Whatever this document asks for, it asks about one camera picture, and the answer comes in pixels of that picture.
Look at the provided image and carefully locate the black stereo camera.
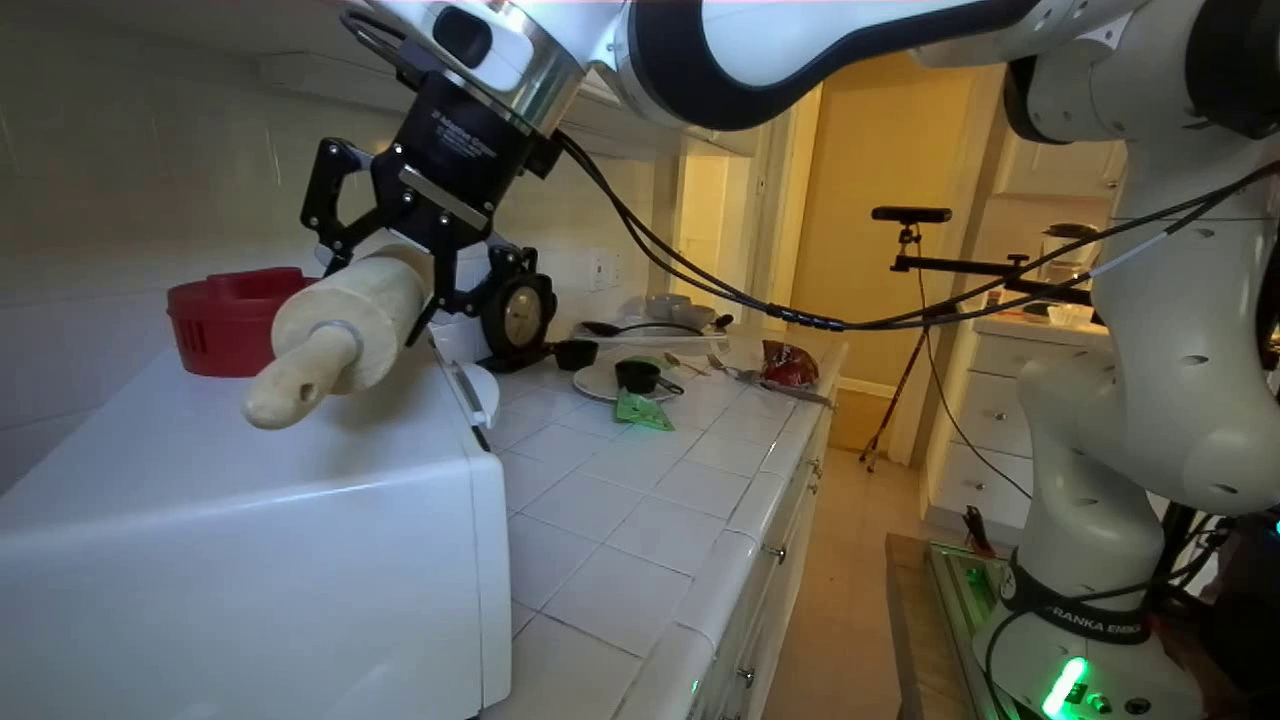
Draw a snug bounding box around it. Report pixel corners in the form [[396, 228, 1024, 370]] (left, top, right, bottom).
[[866, 202, 956, 228]]

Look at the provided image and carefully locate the white counter base cabinet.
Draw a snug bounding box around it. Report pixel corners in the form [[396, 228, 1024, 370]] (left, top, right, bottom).
[[682, 403, 835, 720]]

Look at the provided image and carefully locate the small black cup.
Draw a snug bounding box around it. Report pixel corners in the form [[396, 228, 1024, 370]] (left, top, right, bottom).
[[553, 338, 602, 376]]

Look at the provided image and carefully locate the blender with dark lid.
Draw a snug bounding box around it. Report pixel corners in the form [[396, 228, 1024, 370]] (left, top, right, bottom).
[[1035, 219, 1107, 278]]

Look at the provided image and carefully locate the white round plate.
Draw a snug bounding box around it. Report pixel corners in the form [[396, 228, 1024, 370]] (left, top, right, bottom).
[[569, 356, 688, 407]]

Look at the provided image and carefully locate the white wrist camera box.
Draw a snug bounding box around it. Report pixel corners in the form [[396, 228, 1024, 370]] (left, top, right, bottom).
[[341, 0, 545, 109]]

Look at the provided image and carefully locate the black dial kitchen scale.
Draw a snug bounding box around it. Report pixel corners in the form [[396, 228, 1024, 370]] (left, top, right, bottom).
[[477, 247, 560, 376]]

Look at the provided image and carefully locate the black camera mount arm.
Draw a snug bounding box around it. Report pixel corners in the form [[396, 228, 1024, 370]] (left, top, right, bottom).
[[854, 218, 1116, 474]]

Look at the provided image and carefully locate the green pistachio snack bag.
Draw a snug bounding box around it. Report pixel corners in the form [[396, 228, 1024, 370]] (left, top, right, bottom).
[[607, 387, 677, 437]]

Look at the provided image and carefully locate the white toaster oven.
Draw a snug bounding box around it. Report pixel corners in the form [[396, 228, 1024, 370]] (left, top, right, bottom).
[[0, 326, 514, 720]]

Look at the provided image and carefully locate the red plastic container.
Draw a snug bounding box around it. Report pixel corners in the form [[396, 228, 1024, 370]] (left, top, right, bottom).
[[162, 266, 321, 382]]

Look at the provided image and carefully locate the white drawer cabinet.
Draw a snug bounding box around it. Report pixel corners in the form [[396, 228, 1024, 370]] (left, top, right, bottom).
[[928, 318, 1062, 531]]

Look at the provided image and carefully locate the glass toaster oven door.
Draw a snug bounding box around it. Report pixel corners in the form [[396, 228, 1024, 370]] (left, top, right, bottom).
[[449, 356, 514, 711]]

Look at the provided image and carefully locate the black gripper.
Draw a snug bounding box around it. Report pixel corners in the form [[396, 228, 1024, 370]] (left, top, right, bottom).
[[298, 69, 569, 352]]

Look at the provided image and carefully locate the wooden rolling pin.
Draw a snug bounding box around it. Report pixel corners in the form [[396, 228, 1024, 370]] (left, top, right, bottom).
[[239, 237, 438, 431]]

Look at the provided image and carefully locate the black ladle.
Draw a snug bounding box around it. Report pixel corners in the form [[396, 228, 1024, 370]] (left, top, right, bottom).
[[576, 318, 673, 340]]

